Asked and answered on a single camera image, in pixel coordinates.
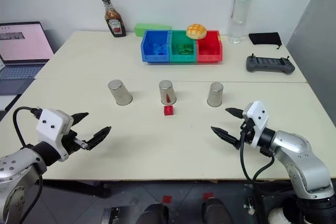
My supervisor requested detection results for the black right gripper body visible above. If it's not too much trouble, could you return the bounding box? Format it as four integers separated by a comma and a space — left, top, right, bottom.
239, 118, 257, 146

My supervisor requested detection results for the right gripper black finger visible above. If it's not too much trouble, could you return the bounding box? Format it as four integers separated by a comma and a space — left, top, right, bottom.
225, 107, 246, 120
210, 126, 241, 149

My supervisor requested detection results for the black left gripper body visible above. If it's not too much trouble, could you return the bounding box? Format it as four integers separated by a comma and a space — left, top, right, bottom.
61, 129, 89, 156

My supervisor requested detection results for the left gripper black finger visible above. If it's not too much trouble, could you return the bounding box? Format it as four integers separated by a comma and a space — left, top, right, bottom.
70, 112, 90, 131
85, 126, 112, 151

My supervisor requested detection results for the wide steel cup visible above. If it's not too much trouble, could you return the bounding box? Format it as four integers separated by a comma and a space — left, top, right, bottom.
107, 79, 133, 106

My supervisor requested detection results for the grey handheld controller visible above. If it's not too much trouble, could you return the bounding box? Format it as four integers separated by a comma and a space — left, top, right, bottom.
246, 53, 296, 76

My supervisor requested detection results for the red plastic bin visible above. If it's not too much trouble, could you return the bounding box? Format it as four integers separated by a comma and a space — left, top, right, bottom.
196, 30, 224, 63

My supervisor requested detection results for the dark rounded shape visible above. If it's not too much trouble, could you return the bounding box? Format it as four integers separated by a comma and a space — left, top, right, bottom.
201, 198, 233, 224
138, 202, 170, 224

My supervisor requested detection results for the green plastic bin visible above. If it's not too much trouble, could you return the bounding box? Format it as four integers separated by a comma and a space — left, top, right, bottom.
169, 30, 198, 63

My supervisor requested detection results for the black cloth pouch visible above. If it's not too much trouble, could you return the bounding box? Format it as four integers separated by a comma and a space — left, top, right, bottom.
248, 32, 283, 50

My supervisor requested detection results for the green toy bricks pile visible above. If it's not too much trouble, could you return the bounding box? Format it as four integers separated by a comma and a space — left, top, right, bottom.
176, 43, 195, 55

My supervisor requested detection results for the open laptop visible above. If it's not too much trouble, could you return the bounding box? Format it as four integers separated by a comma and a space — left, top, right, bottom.
0, 21, 55, 97

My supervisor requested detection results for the yellow melon bun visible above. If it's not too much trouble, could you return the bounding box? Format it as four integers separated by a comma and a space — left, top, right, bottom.
186, 23, 208, 41

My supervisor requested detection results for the white round base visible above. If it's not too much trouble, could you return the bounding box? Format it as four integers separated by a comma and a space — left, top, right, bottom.
267, 207, 298, 224

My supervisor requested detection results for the clear bottle green lid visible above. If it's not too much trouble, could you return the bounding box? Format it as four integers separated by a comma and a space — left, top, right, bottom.
229, 0, 256, 45

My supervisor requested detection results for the blue plastic bin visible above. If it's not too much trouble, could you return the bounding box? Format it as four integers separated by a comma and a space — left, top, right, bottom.
141, 30, 172, 63

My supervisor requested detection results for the blue toy bricks pile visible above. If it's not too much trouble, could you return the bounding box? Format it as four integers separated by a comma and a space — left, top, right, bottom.
149, 41, 168, 56

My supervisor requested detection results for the ketchup bottle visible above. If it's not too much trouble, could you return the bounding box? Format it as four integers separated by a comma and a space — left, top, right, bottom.
100, 0, 127, 38

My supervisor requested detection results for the light green box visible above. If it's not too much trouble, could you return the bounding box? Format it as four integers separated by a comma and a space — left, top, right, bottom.
133, 23, 172, 37

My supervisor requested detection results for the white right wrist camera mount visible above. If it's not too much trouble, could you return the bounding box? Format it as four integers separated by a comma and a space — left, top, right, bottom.
241, 100, 269, 150

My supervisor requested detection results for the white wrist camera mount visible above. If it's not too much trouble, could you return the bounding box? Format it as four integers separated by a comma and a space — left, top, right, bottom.
36, 108, 75, 163
241, 100, 269, 150

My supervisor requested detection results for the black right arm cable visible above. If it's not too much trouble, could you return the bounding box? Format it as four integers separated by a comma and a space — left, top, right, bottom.
239, 129, 275, 183

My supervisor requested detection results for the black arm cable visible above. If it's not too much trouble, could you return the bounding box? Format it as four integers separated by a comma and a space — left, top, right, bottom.
13, 106, 43, 149
239, 129, 275, 183

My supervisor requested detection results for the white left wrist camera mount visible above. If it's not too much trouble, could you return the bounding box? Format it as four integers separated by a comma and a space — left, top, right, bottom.
36, 108, 75, 163

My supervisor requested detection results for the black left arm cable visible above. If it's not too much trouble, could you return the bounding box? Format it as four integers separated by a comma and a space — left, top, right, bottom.
13, 106, 43, 149

